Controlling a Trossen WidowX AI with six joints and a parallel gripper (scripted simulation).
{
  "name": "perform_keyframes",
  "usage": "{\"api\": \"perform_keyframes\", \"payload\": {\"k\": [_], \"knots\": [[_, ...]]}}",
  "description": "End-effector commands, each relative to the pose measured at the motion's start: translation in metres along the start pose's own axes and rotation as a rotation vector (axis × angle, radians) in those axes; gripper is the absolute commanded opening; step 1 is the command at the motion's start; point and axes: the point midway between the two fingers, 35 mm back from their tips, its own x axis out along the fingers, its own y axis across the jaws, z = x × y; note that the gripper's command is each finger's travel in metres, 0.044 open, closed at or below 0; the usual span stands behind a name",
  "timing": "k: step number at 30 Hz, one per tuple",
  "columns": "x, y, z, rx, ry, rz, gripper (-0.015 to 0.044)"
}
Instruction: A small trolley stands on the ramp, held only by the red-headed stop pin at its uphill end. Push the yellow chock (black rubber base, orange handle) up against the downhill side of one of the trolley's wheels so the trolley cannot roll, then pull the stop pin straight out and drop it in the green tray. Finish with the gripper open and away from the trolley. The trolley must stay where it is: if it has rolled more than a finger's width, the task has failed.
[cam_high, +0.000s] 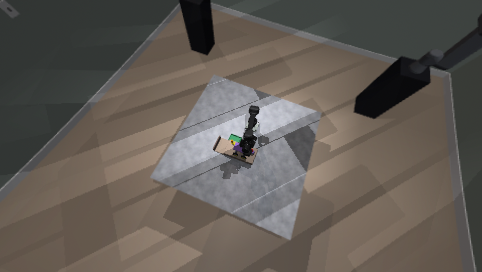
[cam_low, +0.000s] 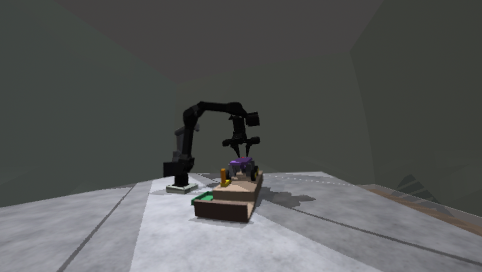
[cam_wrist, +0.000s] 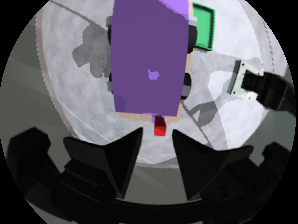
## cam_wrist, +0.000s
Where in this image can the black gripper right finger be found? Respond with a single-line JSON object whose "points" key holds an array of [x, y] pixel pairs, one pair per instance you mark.
{"points": [[200, 165]]}

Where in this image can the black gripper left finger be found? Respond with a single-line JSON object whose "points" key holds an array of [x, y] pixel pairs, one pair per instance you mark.
{"points": [[117, 159]]}

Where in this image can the red-headed pin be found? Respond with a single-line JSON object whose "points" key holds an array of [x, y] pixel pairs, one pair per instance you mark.
{"points": [[160, 126]]}

